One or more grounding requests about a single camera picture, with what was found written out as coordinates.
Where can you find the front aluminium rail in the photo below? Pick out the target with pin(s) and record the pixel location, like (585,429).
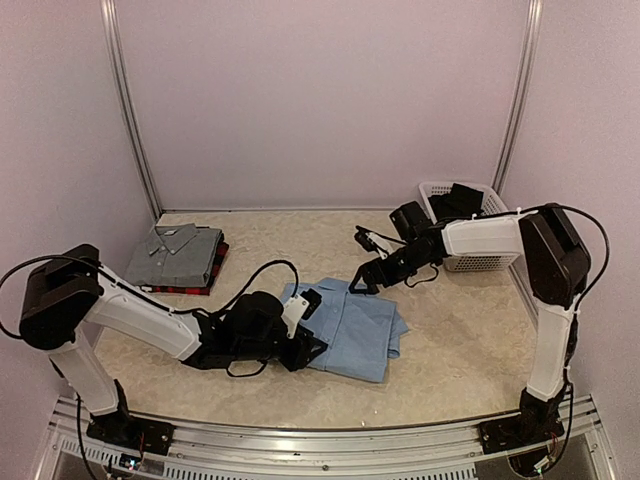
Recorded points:
(449,450)

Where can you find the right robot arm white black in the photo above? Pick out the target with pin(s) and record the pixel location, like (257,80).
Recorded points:
(557,263)

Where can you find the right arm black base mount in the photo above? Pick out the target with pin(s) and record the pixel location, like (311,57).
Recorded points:
(511,433)

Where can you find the white plastic laundry basket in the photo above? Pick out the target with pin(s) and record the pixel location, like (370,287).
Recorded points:
(491,204)

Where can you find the light blue long sleeve shirt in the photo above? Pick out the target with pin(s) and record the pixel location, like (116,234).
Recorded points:
(362,332)

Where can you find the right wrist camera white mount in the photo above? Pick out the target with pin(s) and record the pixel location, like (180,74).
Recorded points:
(371,241)

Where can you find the left aluminium frame post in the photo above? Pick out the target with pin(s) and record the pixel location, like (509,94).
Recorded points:
(118,67)

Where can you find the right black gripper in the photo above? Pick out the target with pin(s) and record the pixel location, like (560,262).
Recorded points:
(371,277)

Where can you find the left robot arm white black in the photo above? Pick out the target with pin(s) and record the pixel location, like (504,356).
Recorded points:
(64,291)

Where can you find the black shirt in basket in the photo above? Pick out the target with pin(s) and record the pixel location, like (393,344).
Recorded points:
(461,202)

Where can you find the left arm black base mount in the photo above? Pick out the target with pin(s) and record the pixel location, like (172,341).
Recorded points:
(140,434)

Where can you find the red black plaid shirt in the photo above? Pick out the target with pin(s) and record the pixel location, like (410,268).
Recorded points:
(215,265)

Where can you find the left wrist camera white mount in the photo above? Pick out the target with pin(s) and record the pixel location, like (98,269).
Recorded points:
(300,307)

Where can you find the right aluminium frame post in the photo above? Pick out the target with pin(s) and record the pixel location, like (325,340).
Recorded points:
(520,94)

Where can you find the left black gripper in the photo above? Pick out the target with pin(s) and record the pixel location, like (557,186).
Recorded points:
(300,357)

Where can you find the aluminium frame post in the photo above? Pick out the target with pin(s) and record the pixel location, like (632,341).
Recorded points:
(520,94)
(118,67)

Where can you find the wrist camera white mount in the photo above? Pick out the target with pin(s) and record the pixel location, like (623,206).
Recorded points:
(371,241)
(300,307)

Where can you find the grey button shirt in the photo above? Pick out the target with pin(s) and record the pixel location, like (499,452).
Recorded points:
(174,238)

